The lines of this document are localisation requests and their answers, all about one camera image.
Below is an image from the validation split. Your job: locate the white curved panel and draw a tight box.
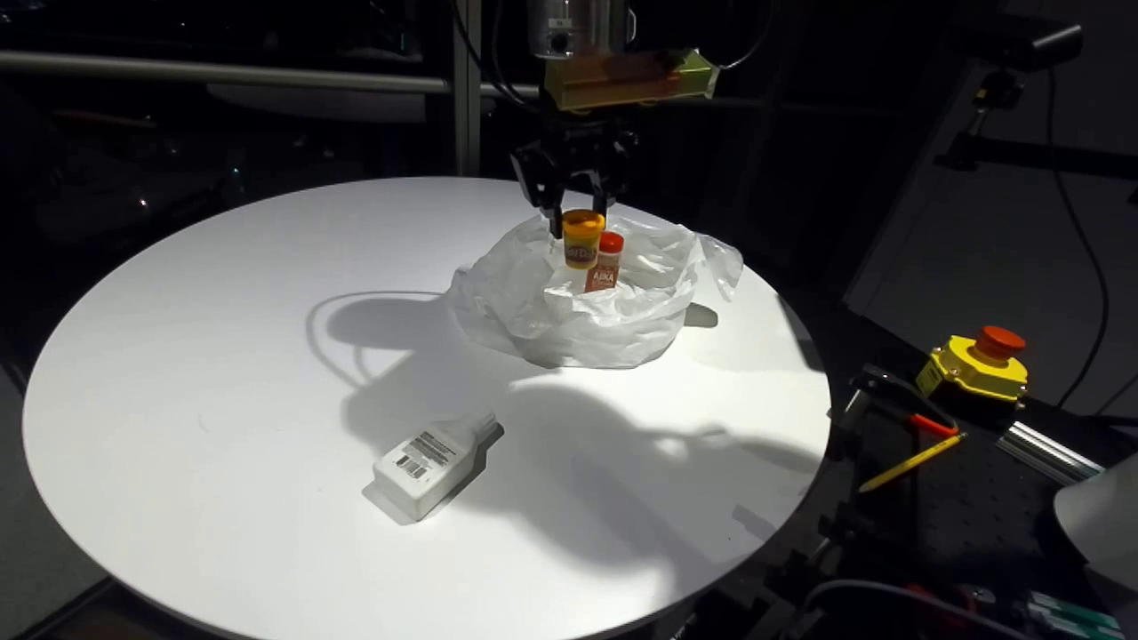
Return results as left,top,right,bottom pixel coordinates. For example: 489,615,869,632
1051,452,1138,599

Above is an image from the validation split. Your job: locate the grey vertical window post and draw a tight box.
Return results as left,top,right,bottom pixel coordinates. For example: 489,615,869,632
450,0,489,179

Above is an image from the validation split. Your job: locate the orange pill bottle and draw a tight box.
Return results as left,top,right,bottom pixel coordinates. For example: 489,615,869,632
560,207,610,273

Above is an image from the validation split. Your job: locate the black camera on stand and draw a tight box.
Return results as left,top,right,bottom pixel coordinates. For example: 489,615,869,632
946,8,1090,77

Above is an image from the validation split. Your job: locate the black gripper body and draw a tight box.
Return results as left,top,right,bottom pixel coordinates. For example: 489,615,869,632
509,109,649,203

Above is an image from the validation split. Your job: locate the yellow-green wrist camera mount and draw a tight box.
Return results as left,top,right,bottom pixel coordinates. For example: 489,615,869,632
541,46,722,119

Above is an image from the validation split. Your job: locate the yellow pencil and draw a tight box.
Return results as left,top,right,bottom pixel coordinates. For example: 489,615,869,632
854,430,970,497

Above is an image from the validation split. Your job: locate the yellow emergency stop button box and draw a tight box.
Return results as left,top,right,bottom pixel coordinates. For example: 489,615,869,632
914,324,1030,407

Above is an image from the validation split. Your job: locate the grey horizontal window rail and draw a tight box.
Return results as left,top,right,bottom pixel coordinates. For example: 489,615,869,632
0,46,548,107

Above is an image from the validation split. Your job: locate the spice bottle with red cap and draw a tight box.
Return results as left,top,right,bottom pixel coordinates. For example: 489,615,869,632
584,230,630,296

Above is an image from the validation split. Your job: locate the white rectangular box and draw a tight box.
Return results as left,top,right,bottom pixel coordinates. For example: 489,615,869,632
371,417,509,523

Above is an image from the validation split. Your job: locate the translucent white plastic bag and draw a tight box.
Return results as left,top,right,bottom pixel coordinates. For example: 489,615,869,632
445,207,747,370

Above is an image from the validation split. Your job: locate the red handled tool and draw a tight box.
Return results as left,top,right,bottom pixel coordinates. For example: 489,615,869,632
907,410,962,446

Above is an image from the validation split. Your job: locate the teal handled tool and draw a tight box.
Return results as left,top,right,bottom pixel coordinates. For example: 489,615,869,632
1026,587,1123,640

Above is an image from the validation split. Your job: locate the thin black cable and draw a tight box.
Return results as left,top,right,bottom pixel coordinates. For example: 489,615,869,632
1042,64,1113,413

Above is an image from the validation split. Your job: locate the silver aluminium profile bar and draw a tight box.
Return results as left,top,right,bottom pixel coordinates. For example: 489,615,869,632
997,421,1106,486

